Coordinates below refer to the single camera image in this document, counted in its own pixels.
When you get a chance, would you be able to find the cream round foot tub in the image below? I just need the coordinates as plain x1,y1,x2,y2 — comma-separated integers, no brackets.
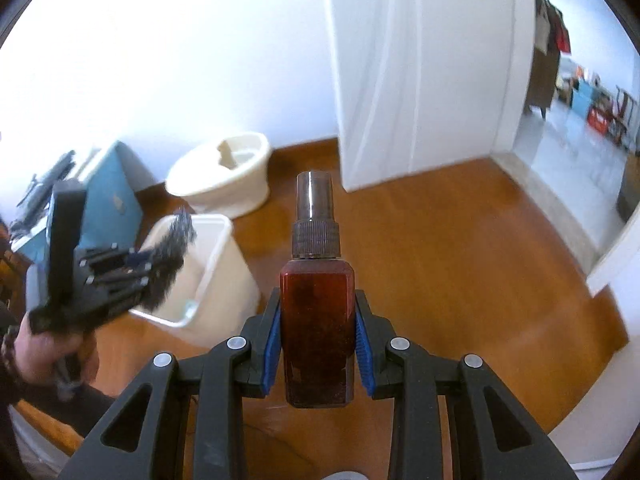
165,132,272,220

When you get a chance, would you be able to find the white door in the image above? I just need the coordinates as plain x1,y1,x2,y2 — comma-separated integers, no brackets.
325,0,536,193

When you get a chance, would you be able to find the cream rectangular waste bin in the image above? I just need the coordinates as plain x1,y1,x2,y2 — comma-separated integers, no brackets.
129,214,261,328

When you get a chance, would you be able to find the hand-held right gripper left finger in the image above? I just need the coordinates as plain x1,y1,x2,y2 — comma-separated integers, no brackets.
60,287,282,480

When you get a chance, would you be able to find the dark flat object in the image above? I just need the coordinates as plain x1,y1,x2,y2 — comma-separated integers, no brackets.
10,150,76,233

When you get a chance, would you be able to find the dark wooden cabinet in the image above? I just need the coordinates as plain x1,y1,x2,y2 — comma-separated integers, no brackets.
527,0,563,118

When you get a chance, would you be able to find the brown spray bottle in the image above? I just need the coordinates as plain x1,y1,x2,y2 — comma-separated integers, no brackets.
279,171,357,409

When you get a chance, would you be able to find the black fluffy object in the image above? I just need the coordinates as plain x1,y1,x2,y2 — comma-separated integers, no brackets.
134,207,197,311

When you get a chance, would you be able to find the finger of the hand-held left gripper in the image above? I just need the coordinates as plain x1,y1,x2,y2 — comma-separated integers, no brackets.
82,269,153,321
75,244,153,275

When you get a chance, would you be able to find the blue storage box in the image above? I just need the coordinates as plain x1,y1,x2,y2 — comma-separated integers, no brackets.
10,141,146,271

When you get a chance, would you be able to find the stack of white boards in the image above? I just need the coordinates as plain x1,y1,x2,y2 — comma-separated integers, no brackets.
75,147,108,181

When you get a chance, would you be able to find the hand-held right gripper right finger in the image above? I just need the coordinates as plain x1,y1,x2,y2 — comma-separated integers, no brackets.
354,289,576,480

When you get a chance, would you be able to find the red crate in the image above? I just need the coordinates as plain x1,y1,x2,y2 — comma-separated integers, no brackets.
586,107,613,133

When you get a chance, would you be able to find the person's left hand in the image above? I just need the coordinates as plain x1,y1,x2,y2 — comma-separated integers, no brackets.
15,327,101,386

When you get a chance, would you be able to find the blue crate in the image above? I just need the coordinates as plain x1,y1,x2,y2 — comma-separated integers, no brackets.
570,80,598,116

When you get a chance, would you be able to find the beaded bracelet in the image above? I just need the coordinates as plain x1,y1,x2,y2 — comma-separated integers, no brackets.
1,329,25,388

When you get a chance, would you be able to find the dark wooden chair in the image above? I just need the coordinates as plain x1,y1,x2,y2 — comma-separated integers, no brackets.
607,85,640,146

